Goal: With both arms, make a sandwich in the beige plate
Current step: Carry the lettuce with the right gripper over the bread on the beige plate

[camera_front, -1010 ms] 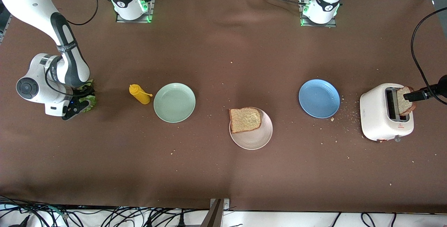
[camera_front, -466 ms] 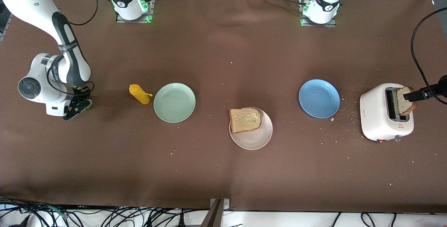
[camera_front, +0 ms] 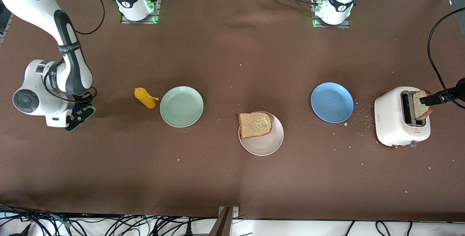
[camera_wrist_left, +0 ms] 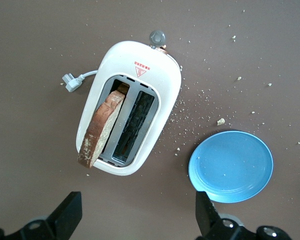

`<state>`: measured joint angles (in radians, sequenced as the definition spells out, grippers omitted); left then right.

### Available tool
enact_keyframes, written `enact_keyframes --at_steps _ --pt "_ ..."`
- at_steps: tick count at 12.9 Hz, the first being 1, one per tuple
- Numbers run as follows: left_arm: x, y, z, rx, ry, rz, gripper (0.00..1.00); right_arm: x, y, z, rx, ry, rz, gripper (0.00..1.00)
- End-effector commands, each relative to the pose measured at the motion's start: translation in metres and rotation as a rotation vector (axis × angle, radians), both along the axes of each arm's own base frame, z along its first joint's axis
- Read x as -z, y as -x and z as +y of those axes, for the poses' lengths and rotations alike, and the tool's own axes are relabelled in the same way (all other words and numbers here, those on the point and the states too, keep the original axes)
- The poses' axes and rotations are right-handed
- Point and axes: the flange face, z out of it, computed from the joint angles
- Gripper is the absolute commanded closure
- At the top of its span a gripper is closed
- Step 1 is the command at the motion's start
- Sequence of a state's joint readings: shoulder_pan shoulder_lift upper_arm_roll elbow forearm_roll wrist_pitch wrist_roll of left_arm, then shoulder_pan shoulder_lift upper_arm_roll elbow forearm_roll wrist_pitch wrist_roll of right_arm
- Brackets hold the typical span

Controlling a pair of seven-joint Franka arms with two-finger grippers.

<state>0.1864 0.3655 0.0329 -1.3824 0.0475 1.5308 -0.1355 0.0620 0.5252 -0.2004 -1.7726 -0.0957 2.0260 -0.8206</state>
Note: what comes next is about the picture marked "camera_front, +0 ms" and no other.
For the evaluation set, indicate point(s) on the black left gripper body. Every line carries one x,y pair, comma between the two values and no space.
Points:
458,93

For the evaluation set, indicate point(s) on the brown bread slice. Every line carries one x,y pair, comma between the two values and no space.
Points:
421,112
254,125

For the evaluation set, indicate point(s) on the yellow mustard squeeze bottle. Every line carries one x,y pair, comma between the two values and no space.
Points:
146,98

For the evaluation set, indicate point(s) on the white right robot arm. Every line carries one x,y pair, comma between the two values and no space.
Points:
36,83

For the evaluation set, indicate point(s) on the pale green plate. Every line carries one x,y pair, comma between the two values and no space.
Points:
181,107

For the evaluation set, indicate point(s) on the blue plate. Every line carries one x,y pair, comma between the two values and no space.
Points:
332,102

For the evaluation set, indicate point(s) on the beige plate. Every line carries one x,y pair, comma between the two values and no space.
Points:
263,145

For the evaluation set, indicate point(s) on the white toaster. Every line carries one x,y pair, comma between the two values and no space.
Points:
390,119

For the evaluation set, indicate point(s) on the brown table cloth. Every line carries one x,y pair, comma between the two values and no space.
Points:
232,65

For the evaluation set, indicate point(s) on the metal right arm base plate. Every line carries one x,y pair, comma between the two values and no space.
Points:
156,7

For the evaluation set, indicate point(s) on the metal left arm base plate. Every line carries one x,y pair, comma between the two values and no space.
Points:
330,26

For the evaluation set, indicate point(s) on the grey metal bracket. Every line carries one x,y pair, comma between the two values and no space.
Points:
223,225

